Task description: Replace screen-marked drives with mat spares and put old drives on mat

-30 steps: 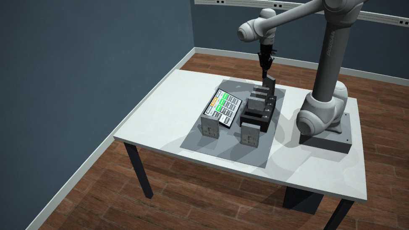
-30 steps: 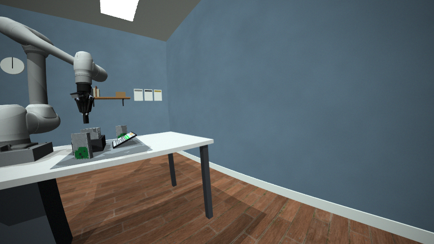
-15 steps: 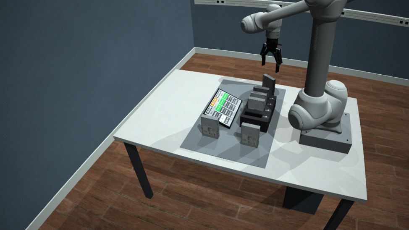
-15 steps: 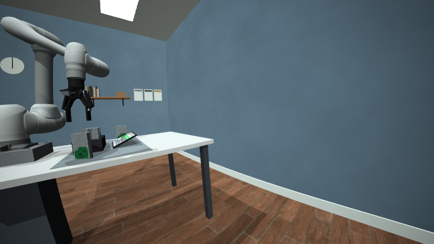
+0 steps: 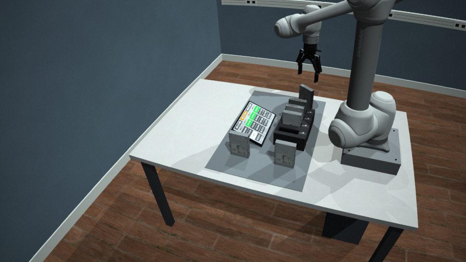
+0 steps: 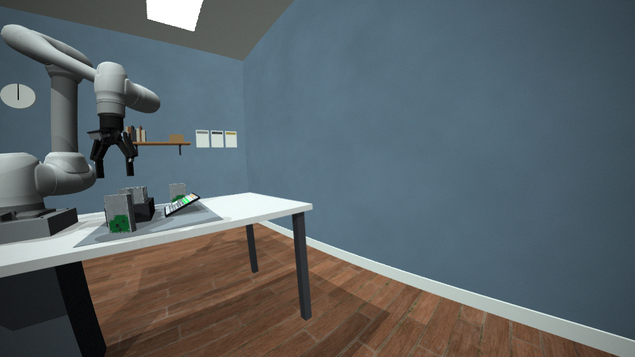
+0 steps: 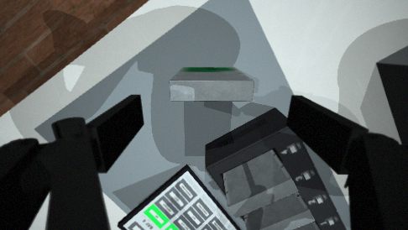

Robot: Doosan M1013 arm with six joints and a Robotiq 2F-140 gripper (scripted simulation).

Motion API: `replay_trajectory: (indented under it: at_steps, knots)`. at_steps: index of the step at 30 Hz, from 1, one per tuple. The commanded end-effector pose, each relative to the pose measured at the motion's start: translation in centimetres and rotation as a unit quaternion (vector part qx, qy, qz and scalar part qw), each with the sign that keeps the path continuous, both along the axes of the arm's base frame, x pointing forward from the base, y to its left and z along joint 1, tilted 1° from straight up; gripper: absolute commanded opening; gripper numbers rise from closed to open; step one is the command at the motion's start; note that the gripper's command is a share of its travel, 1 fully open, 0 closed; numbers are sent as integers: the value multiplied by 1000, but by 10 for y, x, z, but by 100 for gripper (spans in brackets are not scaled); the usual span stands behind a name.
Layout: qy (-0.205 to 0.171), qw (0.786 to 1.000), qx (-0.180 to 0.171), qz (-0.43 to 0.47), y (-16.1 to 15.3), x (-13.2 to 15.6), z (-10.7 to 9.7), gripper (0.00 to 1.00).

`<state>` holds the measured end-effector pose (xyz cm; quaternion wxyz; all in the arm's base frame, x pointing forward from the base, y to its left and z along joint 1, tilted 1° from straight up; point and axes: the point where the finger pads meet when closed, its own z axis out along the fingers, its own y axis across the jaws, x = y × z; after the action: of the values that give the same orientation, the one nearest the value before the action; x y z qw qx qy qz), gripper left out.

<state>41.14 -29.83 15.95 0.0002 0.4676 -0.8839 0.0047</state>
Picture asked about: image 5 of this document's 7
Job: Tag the grey flat mat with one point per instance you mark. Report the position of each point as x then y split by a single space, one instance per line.
260 164

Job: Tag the black status display screen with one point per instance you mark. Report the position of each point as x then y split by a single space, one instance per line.
256 121

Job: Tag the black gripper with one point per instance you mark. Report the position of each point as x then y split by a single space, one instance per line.
315 62

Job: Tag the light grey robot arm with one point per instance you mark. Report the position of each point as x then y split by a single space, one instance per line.
365 118

